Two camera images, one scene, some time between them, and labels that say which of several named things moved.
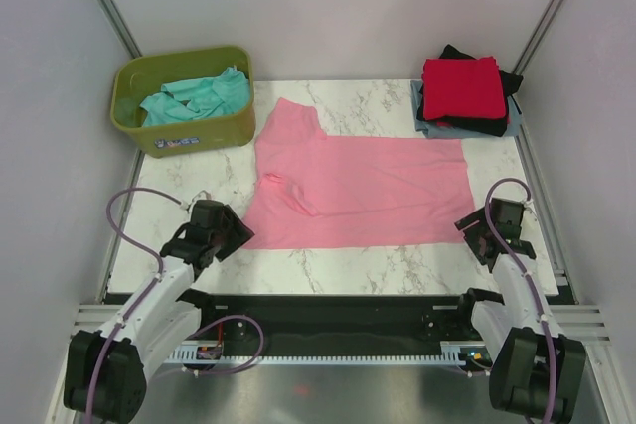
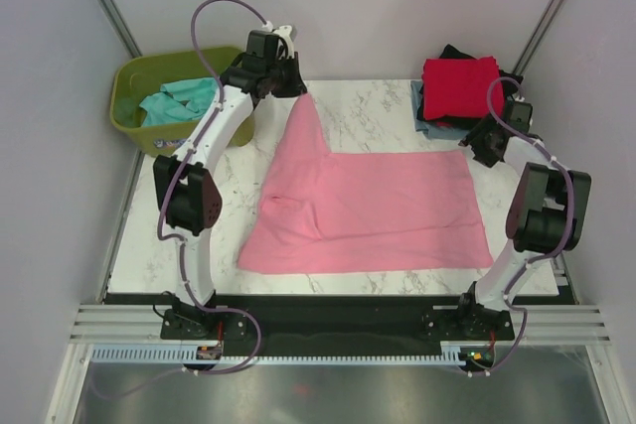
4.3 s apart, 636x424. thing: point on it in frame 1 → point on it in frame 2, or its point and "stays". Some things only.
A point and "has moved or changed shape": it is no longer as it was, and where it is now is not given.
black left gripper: x=238 y=233 → x=296 y=87
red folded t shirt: x=463 y=87 stays
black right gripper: x=471 y=230 → x=474 y=139
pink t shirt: x=318 y=191 has moved or changed shape
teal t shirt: x=197 y=98 stays
